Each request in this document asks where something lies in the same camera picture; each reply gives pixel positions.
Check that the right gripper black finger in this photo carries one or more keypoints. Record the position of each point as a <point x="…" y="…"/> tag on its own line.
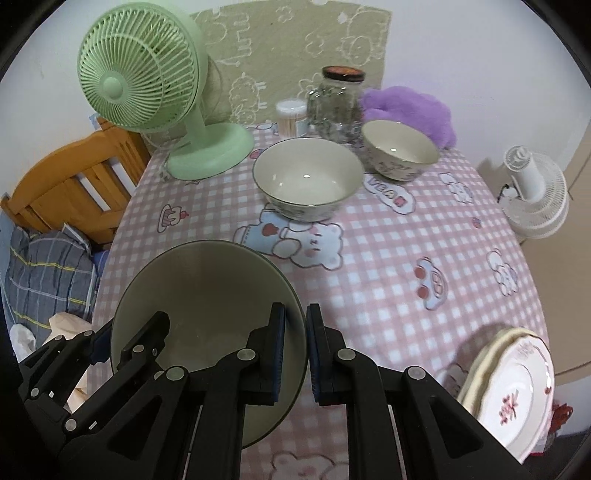
<point x="150" y="339"/>

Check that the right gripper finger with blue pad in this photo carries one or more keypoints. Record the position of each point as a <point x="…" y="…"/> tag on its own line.
<point x="101" y="344"/>

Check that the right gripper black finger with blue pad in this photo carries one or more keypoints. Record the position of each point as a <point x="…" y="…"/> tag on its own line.
<point x="400" y="424"/>
<point x="248" y="377"/>

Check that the bowl edge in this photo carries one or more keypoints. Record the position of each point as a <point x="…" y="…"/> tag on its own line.
<point x="215" y="293"/>

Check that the cream plate yellow flowers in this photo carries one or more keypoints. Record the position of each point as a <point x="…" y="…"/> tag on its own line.
<point x="486" y="362"/>

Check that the white plate red pattern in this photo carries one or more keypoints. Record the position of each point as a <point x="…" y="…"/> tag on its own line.
<point x="516" y="405"/>

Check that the grey plaid cloth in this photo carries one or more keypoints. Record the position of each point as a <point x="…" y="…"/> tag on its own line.
<point x="48" y="273"/>

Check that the middle floral ceramic bowl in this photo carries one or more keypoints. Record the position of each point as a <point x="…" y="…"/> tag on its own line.
<point x="308" y="179"/>

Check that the floral ceramic bowl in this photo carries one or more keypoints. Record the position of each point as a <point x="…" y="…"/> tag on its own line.
<point x="397" y="151"/>
<point x="308" y="179"/>

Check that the pink checkered tablecloth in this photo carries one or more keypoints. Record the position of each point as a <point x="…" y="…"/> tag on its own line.
<point x="424" y="274"/>

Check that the red object on floor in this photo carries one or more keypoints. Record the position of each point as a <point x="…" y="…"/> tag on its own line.
<point x="561" y="415"/>

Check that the wooden chair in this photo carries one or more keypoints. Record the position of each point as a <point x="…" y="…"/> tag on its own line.
<point x="76" y="185"/>

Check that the far floral ceramic bowl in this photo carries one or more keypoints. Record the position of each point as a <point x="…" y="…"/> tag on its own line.
<point x="397" y="151"/>

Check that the cotton swab container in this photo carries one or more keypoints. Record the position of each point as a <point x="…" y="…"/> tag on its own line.
<point x="292" y="118"/>

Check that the glass jar dark lid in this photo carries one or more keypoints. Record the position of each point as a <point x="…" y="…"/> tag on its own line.
<point x="334" y="110"/>

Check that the beige door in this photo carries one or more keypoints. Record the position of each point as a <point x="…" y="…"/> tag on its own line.
<point x="560" y="266"/>

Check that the purple plush pillow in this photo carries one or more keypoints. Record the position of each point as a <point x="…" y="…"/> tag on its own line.
<point x="422" y="112"/>

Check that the white floor fan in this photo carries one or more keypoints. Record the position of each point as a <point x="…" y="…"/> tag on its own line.
<point x="536" y="200"/>

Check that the green desk fan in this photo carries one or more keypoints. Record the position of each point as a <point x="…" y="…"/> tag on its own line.
<point x="143" y="67"/>

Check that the green patterned wall cloth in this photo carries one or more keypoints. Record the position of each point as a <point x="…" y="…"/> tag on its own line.
<point x="262" y="52"/>

